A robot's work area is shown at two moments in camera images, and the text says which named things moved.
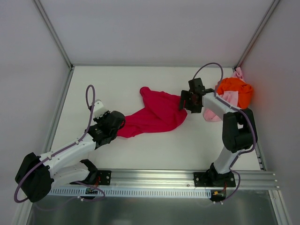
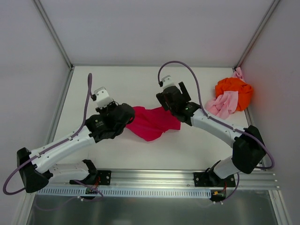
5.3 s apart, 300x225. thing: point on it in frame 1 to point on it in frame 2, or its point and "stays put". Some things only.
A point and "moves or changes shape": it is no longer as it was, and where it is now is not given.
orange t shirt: x=245 y=90 stays put
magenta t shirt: x=161 y=111 moves or changes shape
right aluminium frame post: x=256 y=34 stays put
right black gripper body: x=187 y=101 to x=172 y=94
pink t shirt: x=230 y=97 stays put
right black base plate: x=208 y=179 stays put
